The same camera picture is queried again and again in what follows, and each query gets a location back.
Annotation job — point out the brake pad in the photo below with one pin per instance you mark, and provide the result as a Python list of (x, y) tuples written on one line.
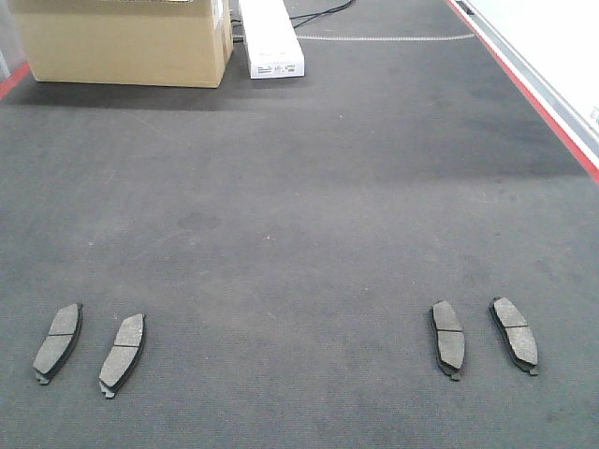
[(449, 339), (518, 337), (123, 355), (59, 343)]

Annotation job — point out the white conveyor side guard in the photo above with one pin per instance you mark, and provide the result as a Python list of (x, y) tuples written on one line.
[(549, 50)]

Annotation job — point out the long white carton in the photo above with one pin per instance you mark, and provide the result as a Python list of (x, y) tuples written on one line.
[(272, 47)]

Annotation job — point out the brown cardboard box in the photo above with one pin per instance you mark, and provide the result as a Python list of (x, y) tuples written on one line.
[(158, 43)]

